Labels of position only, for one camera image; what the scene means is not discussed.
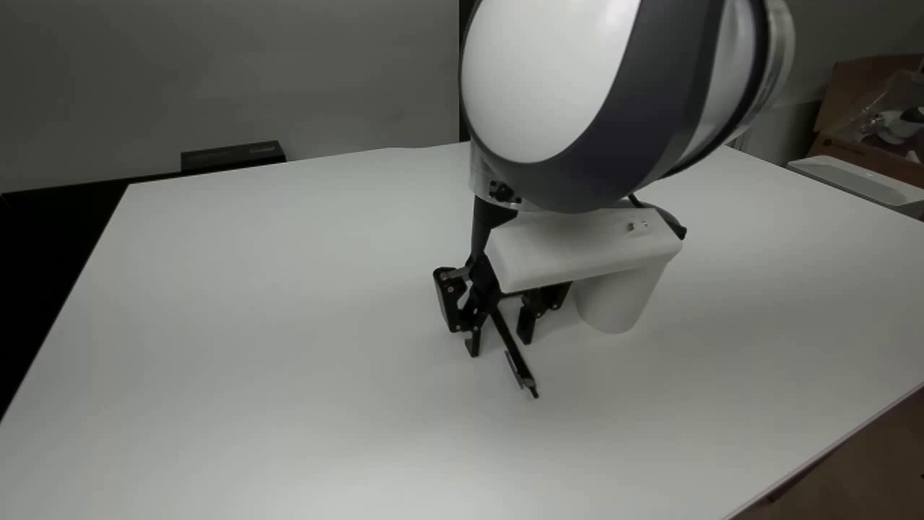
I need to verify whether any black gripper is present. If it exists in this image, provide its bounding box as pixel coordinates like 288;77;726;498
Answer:
431;187;571;360

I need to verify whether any black pen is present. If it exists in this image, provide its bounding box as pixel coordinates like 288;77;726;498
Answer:
489;303;542;402

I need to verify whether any grey mug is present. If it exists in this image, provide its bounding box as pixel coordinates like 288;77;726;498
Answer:
571;252;674;337

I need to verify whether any white bin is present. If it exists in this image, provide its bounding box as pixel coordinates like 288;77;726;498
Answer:
743;92;823;168

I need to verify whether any brown cardboard box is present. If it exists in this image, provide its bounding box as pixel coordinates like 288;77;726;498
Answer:
812;51;924;191

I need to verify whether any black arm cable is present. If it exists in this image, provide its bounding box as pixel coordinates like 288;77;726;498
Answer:
629;194;690;242

